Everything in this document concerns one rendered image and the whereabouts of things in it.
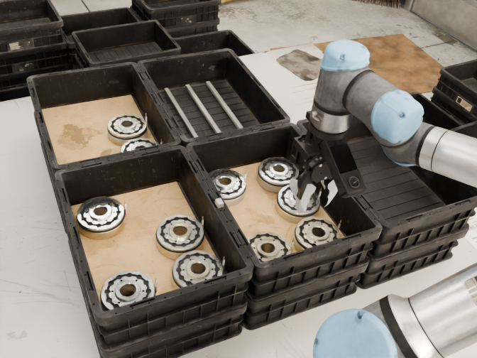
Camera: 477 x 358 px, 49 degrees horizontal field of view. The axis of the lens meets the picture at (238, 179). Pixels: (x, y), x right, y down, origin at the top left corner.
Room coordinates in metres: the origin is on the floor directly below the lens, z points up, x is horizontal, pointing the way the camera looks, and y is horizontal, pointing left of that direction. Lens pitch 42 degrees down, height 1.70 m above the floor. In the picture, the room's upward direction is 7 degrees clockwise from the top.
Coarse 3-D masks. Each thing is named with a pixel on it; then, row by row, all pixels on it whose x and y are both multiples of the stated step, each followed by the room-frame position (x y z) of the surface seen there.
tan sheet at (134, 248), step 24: (144, 192) 0.88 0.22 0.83; (168, 192) 0.89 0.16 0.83; (144, 216) 0.81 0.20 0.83; (168, 216) 0.82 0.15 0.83; (192, 216) 0.83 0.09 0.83; (96, 240) 0.72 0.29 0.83; (120, 240) 0.73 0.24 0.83; (144, 240) 0.74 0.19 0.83; (96, 264) 0.66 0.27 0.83; (120, 264) 0.66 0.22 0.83; (144, 264) 0.67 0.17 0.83; (168, 264) 0.68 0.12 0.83; (96, 288) 0.60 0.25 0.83; (168, 288) 0.62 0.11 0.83
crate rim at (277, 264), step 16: (272, 128) 1.07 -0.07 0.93; (192, 144) 0.96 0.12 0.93; (208, 144) 0.98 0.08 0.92; (208, 176) 0.86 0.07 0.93; (224, 208) 0.76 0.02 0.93; (240, 240) 0.68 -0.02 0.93; (336, 240) 0.71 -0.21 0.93; (352, 240) 0.72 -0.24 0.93; (368, 240) 0.74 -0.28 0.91; (256, 256) 0.65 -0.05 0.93; (288, 256) 0.66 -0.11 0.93; (304, 256) 0.66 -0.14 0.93; (320, 256) 0.68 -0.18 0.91; (256, 272) 0.62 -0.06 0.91; (272, 272) 0.63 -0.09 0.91
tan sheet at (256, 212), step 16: (256, 176) 0.99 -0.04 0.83; (256, 192) 0.93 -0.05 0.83; (272, 192) 0.94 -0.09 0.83; (240, 208) 0.87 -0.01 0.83; (256, 208) 0.88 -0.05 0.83; (272, 208) 0.88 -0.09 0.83; (320, 208) 0.90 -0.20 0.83; (240, 224) 0.82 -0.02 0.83; (256, 224) 0.82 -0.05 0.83; (272, 224) 0.83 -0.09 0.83; (288, 224) 0.83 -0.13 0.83; (288, 240) 0.79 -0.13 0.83
